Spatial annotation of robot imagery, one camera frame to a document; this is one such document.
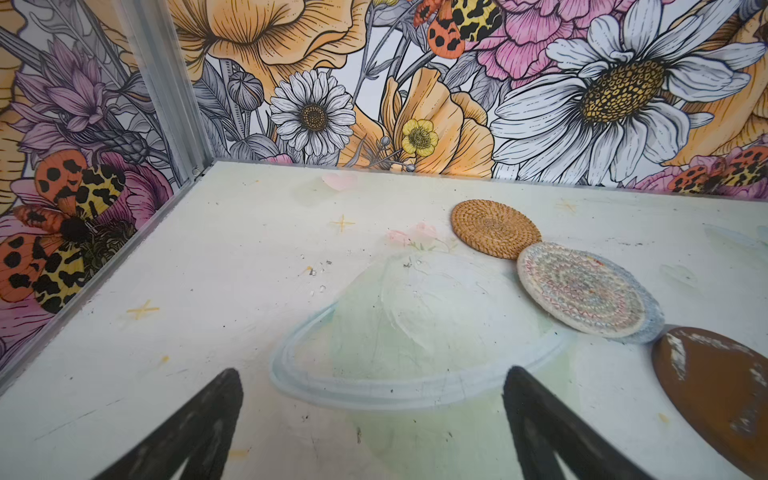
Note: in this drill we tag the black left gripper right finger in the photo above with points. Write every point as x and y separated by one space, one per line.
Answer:
547 433

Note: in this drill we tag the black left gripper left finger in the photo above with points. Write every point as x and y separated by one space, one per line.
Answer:
194 442

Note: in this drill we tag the grey-blue braided rope coaster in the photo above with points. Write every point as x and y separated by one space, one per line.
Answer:
654 321

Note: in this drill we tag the scratched dark brown wooden coaster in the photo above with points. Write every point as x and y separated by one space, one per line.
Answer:
719 386

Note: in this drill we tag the round woven rattan coaster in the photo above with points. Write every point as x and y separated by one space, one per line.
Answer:
493 228

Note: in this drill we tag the aluminium corner post left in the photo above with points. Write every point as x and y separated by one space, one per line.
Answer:
152 35

